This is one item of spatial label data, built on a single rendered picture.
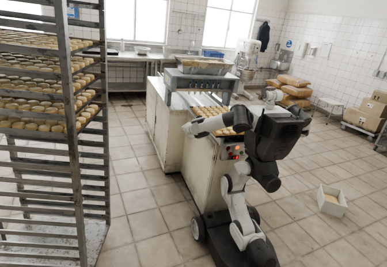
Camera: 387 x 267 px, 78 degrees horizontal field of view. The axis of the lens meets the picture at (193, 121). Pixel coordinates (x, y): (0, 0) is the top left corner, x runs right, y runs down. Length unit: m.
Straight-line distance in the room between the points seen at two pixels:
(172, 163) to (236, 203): 0.98
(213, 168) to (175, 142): 0.71
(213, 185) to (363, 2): 5.08
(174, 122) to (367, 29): 4.63
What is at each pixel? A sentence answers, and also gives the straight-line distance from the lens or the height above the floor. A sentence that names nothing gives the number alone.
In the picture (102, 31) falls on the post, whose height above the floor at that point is 1.56.
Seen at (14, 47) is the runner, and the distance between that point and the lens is 1.16.
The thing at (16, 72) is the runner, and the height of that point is 1.41.
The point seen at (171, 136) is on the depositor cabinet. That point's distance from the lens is 2.47.
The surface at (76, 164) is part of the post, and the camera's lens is 1.22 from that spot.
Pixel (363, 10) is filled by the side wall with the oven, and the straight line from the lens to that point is 6.18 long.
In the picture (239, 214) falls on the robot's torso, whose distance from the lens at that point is 1.96.
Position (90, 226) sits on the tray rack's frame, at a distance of 2.13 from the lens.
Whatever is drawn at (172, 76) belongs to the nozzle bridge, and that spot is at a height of 1.17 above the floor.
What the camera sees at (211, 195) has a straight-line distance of 2.13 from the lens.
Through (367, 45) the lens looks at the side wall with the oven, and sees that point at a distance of 6.00.
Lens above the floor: 1.70
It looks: 24 degrees down
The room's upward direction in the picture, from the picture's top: 8 degrees clockwise
